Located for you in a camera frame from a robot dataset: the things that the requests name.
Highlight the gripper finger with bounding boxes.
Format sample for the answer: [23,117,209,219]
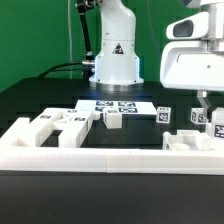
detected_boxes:
[197,90,211,117]

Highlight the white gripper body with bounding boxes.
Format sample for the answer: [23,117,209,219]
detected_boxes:
[160,41,224,91]

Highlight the white chair seat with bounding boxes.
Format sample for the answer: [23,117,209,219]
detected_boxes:
[161,129,224,152]

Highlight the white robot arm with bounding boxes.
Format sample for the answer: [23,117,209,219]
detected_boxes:
[89,0,224,108]

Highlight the white base tag plate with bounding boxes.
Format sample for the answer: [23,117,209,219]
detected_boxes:
[75,100,157,115]

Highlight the white U-shaped obstacle fence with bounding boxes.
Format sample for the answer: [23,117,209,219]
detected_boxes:
[0,118,224,175]

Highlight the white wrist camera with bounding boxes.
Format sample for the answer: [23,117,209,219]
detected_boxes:
[165,11,224,42]

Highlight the white chair back frame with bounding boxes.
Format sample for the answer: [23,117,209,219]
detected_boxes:
[26,108,100,148]

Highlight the black power cables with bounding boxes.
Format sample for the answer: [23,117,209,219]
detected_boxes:
[37,61,96,80]

